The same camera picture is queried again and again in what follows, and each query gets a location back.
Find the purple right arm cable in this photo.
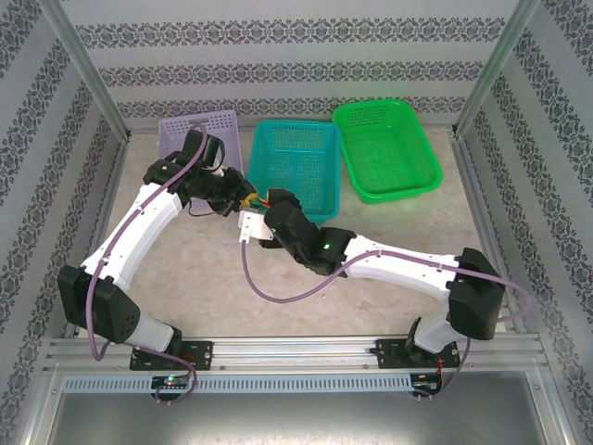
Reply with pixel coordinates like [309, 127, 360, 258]
[240, 238, 534, 402]

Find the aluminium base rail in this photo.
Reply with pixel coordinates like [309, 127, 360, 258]
[45, 337, 543, 372]

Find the thin black left gripper cable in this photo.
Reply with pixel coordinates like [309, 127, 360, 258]
[184, 197, 233, 219]

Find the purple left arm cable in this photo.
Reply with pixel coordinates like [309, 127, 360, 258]
[85, 122, 209, 407]

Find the aluminium frame post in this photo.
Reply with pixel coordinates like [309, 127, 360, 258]
[451, 0, 543, 138]
[35, 0, 132, 140]

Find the slotted grey cable duct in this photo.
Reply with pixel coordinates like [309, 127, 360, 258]
[62, 374, 413, 394]

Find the aluminium table side rail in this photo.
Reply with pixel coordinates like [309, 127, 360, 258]
[62, 133, 133, 339]

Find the green plastic basket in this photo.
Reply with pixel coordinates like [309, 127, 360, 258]
[331, 98, 445, 205]

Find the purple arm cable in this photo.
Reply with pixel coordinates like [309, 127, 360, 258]
[85, 122, 209, 407]
[240, 238, 534, 402]

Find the grey metal shelf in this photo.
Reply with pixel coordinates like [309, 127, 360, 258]
[27, 388, 571, 445]

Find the teal plastic basket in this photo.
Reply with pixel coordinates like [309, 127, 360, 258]
[244, 119, 343, 223]

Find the lavender plastic basket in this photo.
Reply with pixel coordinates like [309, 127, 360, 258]
[157, 110, 246, 217]

